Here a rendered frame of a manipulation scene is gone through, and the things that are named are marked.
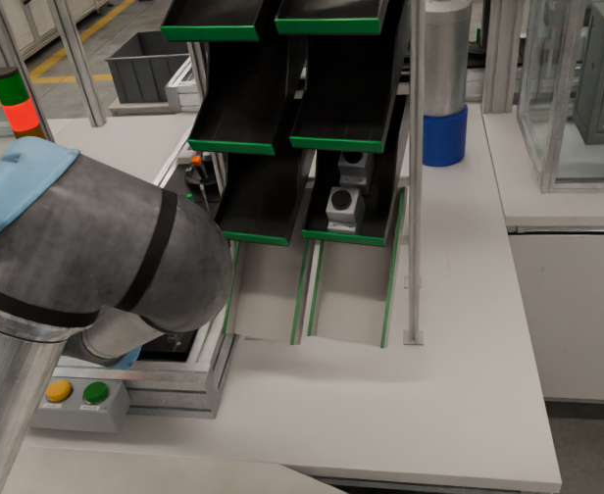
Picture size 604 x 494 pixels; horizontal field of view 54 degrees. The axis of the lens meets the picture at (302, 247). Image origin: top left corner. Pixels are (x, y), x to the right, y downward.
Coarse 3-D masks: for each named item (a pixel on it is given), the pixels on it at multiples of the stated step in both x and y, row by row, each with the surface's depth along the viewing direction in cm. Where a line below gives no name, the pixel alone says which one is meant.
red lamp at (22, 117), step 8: (24, 104) 107; (8, 112) 107; (16, 112) 107; (24, 112) 108; (32, 112) 109; (8, 120) 109; (16, 120) 108; (24, 120) 108; (32, 120) 109; (16, 128) 109; (24, 128) 109
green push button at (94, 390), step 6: (90, 384) 103; (96, 384) 103; (102, 384) 103; (84, 390) 102; (90, 390) 102; (96, 390) 102; (102, 390) 102; (84, 396) 101; (90, 396) 101; (96, 396) 101; (102, 396) 101; (90, 402) 101; (96, 402) 101
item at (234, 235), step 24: (288, 120) 105; (288, 144) 103; (240, 168) 103; (264, 168) 101; (288, 168) 100; (240, 192) 100; (264, 192) 99; (288, 192) 98; (216, 216) 96; (240, 216) 98; (264, 216) 97; (288, 216) 96; (240, 240) 95; (264, 240) 93; (288, 240) 93
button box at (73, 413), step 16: (48, 384) 106; (80, 384) 105; (112, 384) 104; (48, 400) 103; (64, 400) 102; (80, 400) 102; (112, 400) 102; (128, 400) 107; (48, 416) 103; (64, 416) 102; (80, 416) 101; (96, 416) 101; (112, 416) 101
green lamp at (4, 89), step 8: (0, 80) 103; (8, 80) 104; (16, 80) 105; (0, 88) 104; (8, 88) 104; (16, 88) 105; (24, 88) 107; (0, 96) 105; (8, 96) 105; (16, 96) 106; (24, 96) 107; (8, 104) 106; (16, 104) 106
